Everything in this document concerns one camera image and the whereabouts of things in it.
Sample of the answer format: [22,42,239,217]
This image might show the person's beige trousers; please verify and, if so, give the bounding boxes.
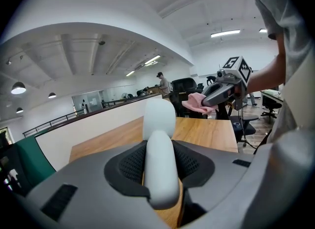
[267,53,315,145]

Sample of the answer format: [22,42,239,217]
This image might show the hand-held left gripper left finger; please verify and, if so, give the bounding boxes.
[14,140,171,229]

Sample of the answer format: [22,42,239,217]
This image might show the long ceiling tube light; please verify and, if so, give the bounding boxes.
[210,29,241,38]

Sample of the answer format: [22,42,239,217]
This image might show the white desk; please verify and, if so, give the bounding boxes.
[259,89,284,112]

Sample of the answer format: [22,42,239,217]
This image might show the black cable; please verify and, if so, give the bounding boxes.
[239,106,257,150]

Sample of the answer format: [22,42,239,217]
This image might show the large black office chair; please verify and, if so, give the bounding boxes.
[169,77,198,119]

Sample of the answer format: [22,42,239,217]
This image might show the pink cloth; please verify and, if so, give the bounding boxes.
[181,93,219,115]

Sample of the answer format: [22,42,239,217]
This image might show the green chair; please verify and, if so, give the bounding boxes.
[13,135,57,196]

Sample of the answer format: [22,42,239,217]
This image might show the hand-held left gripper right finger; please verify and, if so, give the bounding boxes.
[171,124,315,229]

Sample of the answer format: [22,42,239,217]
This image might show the black swivel chair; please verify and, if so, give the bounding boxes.
[260,95,283,123]

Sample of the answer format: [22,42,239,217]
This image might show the large black pendant lamp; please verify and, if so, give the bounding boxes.
[10,81,27,95]

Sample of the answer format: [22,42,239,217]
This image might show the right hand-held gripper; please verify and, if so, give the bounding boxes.
[201,55,253,112]

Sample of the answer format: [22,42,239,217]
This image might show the person's gray shirt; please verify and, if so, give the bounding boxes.
[248,0,315,81]

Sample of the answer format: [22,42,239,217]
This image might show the black metal railing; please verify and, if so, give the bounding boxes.
[22,108,86,138]

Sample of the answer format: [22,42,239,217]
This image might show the black mesh office chair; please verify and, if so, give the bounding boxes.
[228,114,259,148]

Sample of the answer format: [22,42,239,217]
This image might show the person's right forearm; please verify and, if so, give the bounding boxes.
[246,53,287,94]

